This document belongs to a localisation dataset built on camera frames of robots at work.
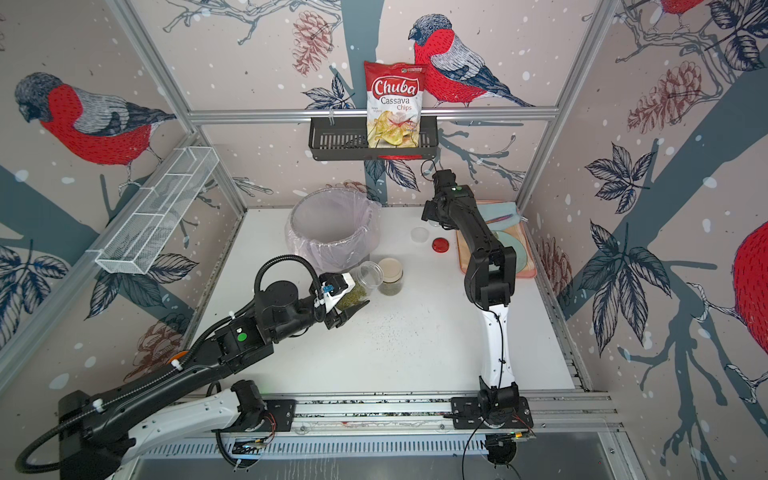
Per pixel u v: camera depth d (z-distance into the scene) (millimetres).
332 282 540
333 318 579
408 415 746
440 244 1095
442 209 779
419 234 1143
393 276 898
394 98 835
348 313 600
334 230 969
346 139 950
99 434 401
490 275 604
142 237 727
